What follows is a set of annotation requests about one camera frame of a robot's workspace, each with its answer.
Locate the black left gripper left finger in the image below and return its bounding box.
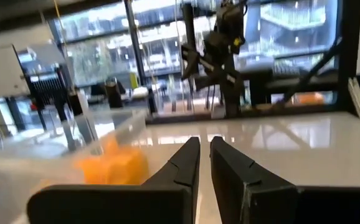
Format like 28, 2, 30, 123
26, 136, 201, 224

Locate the black metal table frame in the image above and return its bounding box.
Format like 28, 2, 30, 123
145, 102, 355, 125

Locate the window frame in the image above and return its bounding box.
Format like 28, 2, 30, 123
42, 0, 360, 106

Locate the hanging yellow cable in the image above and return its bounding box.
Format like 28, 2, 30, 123
52, 0, 77, 94

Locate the clear plastic bin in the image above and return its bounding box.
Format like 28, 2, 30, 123
0, 107, 148, 224

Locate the orange toy block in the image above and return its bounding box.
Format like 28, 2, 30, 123
77, 136, 149, 185

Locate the black equipment stand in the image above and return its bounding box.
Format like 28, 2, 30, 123
24, 65, 84, 124

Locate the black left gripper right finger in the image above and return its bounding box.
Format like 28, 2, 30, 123
210, 136, 360, 224

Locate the white board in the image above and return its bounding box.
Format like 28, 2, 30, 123
0, 45, 30, 101

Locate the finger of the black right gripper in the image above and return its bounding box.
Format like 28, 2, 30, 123
181, 45, 200, 81

